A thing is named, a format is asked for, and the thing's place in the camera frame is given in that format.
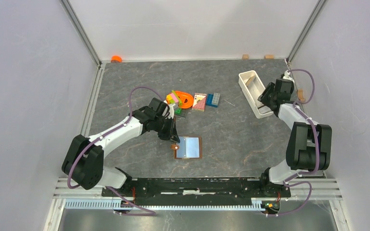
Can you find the dark grey block baseplate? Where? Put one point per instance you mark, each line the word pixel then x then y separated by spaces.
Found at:
pixel 183 113

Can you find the brown leather card holder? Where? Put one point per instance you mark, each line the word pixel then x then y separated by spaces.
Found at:
pixel 187 148

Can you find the stack of white cards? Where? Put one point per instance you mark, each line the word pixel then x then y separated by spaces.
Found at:
pixel 264 109

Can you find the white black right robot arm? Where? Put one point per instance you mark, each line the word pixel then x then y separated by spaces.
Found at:
pixel 309 145

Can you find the wooden block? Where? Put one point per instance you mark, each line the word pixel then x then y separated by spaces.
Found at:
pixel 269 56
pixel 245 56

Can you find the wooden block left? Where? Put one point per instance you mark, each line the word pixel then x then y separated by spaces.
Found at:
pixel 245 56

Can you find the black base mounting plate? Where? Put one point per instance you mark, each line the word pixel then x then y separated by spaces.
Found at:
pixel 199 191

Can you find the pink yellow green block stack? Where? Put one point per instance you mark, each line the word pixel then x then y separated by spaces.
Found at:
pixel 173 98

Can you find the curved wooden piece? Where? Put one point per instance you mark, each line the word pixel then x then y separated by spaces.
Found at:
pixel 300 96

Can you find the orange tape roll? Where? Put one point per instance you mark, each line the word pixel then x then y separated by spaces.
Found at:
pixel 116 59

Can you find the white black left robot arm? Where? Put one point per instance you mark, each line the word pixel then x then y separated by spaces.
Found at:
pixel 84 161

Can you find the wooden block right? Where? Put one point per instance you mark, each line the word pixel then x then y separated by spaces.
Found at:
pixel 269 56

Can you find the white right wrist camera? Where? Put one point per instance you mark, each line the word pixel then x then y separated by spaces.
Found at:
pixel 287 76

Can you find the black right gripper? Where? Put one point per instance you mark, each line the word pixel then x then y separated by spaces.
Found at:
pixel 263 97

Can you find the red playing card box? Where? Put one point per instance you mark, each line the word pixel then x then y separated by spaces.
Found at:
pixel 199 102

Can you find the blue grey building block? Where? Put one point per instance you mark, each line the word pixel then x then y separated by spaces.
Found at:
pixel 213 100

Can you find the green building block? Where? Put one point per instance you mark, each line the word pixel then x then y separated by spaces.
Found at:
pixel 178 111

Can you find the white rectangular plastic tray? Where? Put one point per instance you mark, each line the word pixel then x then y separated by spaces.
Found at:
pixel 253 91

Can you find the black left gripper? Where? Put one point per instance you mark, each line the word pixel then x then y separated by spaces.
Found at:
pixel 172 132

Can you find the tan card in tray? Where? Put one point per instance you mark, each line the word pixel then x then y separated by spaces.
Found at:
pixel 250 80

